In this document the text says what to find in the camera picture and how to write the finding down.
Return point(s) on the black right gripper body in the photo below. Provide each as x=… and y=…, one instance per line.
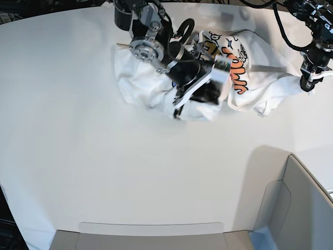
x=188, y=75

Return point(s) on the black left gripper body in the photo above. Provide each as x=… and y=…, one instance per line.
x=315, y=66

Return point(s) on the white printed t-shirt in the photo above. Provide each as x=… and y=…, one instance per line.
x=240, y=69

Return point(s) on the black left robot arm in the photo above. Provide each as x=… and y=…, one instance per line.
x=316, y=52

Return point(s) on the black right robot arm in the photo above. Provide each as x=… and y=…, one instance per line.
x=158, y=71

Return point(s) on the grey cardboard box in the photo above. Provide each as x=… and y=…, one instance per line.
x=295, y=213

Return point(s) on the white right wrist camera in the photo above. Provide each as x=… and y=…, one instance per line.
x=220, y=71

